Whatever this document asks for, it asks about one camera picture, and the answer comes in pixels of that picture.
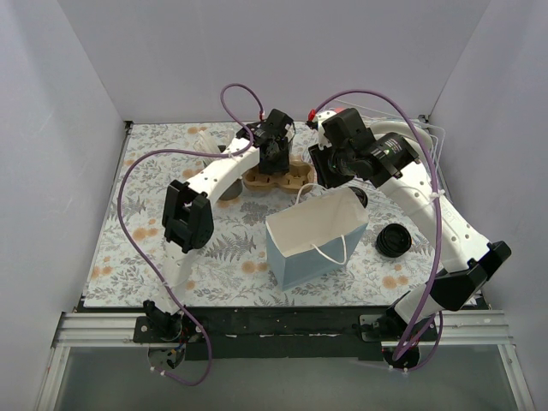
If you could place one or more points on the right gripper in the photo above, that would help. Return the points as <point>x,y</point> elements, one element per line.
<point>322,167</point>

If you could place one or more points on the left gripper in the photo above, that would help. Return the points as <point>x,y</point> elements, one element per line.
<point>274,158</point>

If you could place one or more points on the dark takeout coffee cup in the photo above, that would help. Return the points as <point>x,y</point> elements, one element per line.
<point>361,195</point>

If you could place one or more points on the white blue paper bag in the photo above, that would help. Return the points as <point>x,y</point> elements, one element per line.
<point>315,236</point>

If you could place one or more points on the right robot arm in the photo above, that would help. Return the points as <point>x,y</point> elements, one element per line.
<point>394,157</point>

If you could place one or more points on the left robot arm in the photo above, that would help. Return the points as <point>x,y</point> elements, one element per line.
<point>188,217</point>

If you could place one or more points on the brown cardboard cup carrier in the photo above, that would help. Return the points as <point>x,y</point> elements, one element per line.
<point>300,173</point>

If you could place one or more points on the grey straw holder cup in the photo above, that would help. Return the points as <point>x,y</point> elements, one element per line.
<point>233,191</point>

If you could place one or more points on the white plate front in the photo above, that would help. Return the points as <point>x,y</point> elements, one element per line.
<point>385,127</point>

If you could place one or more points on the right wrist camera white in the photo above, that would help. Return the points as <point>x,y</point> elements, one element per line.
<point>315,120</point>

